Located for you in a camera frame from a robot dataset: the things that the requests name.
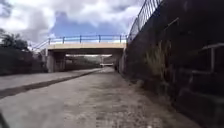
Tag concrete bridge with railing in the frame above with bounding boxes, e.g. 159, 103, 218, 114
41, 34, 129, 74

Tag dry grass tuft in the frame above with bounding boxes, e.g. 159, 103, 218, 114
144, 41, 173, 83

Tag grey concrete path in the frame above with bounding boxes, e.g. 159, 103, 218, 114
0, 67, 201, 128

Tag dark drainage strip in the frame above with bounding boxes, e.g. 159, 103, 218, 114
0, 68, 101, 100

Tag pale concrete strip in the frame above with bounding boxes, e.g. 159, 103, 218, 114
0, 68, 101, 91

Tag dark trees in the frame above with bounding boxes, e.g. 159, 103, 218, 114
0, 29, 31, 53

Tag metal railing on block wall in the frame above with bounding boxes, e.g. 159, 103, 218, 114
127, 0, 164, 43

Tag metal fence on low wall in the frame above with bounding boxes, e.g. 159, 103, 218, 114
29, 37, 51, 52

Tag dark block wall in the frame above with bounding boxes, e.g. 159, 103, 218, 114
121, 0, 224, 128

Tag dark low wall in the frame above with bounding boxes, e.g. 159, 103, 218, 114
0, 46, 48, 76

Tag pale pipe on wall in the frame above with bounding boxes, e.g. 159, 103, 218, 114
199, 42, 224, 75

